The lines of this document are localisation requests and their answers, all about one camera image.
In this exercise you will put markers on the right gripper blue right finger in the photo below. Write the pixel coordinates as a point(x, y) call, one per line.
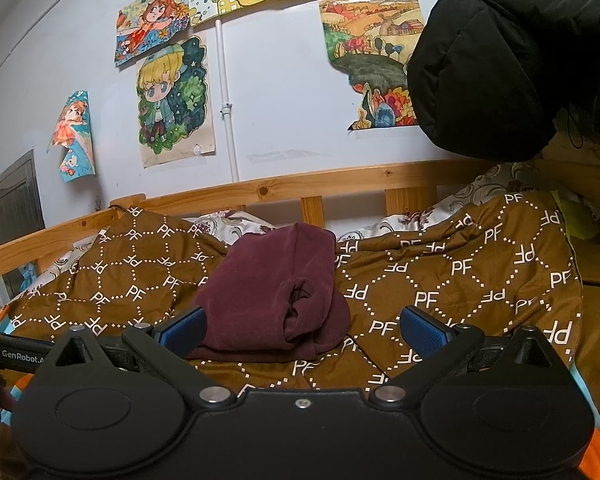
point(444, 350)

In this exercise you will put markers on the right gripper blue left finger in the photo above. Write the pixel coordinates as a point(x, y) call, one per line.
point(163, 348)

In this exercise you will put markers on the maroon long-sleeve top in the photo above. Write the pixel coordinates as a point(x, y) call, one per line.
point(274, 298)

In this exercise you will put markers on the brown PF patterned duvet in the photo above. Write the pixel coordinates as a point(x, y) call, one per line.
point(373, 351)

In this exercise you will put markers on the white floral pillow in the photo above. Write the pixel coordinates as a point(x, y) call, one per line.
point(240, 224)

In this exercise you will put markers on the yellow-green cloth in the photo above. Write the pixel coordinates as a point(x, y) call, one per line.
point(579, 220)

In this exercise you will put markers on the small girl drawing poster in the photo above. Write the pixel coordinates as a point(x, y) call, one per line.
point(73, 131)

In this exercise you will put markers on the blond boy drawing poster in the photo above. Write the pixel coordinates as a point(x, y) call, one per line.
point(174, 99)

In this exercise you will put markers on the black puffer jacket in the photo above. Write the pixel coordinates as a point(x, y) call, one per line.
point(495, 79)

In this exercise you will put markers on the landscape drawing poster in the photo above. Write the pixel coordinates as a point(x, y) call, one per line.
point(372, 42)

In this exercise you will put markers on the red-haired girl drawing poster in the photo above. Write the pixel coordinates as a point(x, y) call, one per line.
point(145, 24)

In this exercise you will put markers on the white wall pipe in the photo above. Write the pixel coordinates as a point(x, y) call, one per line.
point(226, 109)

